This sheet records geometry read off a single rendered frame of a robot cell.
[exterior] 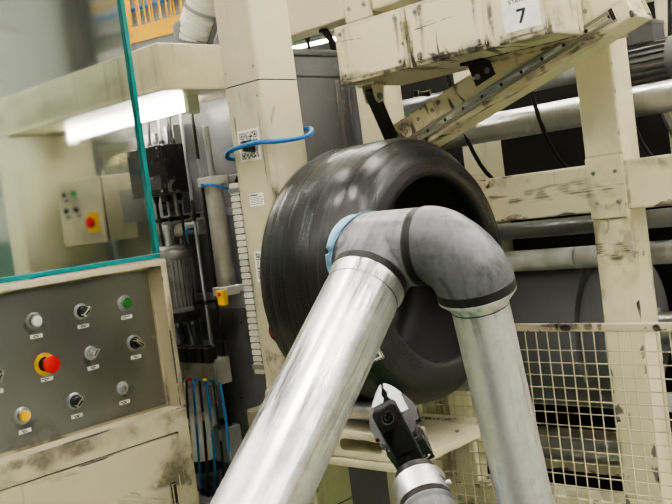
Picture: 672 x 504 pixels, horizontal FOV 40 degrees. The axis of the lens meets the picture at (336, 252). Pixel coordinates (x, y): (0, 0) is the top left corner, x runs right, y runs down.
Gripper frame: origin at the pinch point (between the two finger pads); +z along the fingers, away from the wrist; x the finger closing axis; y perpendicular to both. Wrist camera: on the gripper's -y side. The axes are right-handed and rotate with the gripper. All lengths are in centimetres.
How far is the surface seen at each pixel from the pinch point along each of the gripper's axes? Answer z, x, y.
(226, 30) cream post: 93, -1, -34
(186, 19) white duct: 146, -15, -19
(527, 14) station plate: 57, 59, -21
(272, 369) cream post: 45, -28, 27
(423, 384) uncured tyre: 12.8, 5.2, 18.9
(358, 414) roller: 15.5, -10.4, 21.4
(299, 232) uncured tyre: 33.8, -2.8, -15.0
